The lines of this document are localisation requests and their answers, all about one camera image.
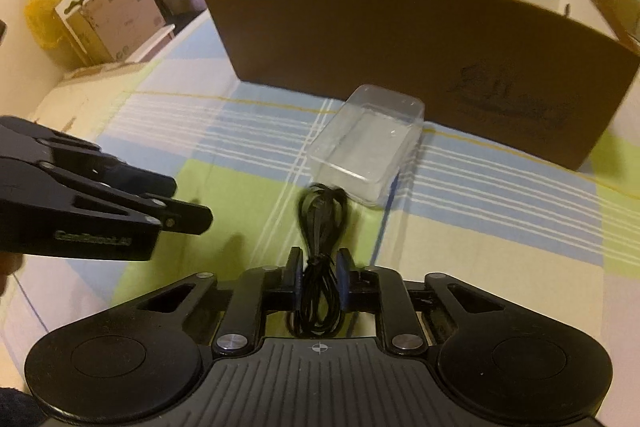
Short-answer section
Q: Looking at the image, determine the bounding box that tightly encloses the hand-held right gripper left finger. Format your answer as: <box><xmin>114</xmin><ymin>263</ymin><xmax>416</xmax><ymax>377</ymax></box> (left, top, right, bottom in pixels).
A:
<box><xmin>135</xmin><ymin>247</ymin><xmax>306</xmax><ymax>355</ymax></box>

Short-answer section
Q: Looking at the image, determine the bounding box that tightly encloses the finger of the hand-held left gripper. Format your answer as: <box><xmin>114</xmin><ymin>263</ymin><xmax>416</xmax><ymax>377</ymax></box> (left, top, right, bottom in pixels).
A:
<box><xmin>0</xmin><ymin>158</ymin><xmax>214</xmax><ymax>235</ymax></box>
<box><xmin>0</xmin><ymin>117</ymin><xmax>177</xmax><ymax>198</ymax></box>

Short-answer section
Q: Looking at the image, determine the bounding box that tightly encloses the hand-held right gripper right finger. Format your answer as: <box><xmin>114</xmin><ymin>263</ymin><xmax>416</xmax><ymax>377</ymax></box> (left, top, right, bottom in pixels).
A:
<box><xmin>335</xmin><ymin>247</ymin><xmax>506</xmax><ymax>353</ymax></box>

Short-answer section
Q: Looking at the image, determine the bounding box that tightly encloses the black cable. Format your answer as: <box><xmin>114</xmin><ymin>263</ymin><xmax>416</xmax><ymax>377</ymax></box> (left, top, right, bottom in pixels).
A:
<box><xmin>287</xmin><ymin>184</ymin><xmax>351</xmax><ymax>338</ymax></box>

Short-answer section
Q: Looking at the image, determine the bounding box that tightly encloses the brown cardboard storage box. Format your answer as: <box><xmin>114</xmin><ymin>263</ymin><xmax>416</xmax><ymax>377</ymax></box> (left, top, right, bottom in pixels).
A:
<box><xmin>200</xmin><ymin>0</ymin><xmax>640</xmax><ymax>172</ymax></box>

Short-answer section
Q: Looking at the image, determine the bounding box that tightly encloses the white flat board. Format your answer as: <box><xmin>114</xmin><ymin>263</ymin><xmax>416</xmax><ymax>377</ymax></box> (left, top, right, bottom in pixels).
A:
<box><xmin>132</xmin><ymin>24</ymin><xmax>176</xmax><ymax>62</ymax></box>

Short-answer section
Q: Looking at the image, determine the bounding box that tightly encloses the clear plastic case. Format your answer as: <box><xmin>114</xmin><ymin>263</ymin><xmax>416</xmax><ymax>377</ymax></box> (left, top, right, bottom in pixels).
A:
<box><xmin>306</xmin><ymin>83</ymin><xmax>426</xmax><ymax>208</ymax></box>

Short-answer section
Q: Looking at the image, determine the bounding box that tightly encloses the plaid bed sheet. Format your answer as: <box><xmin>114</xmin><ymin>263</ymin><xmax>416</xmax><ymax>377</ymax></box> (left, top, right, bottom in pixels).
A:
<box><xmin>107</xmin><ymin>12</ymin><xmax>640</xmax><ymax>338</ymax></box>

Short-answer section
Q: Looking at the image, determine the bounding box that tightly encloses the brown cardboard carton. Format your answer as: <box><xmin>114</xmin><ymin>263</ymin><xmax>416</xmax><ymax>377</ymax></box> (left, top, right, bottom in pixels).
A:
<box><xmin>80</xmin><ymin>0</ymin><xmax>168</xmax><ymax>62</ymax></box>

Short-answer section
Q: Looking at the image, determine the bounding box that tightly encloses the white gold hanging package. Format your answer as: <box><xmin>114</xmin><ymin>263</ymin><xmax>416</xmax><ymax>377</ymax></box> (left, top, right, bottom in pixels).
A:
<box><xmin>54</xmin><ymin>0</ymin><xmax>113</xmax><ymax>68</ymax></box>

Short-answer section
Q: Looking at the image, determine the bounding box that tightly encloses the yellow plastic bag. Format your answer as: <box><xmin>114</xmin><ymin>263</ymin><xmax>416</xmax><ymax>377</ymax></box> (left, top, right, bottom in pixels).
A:
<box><xmin>25</xmin><ymin>0</ymin><xmax>76</xmax><ymax>70</ymax></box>

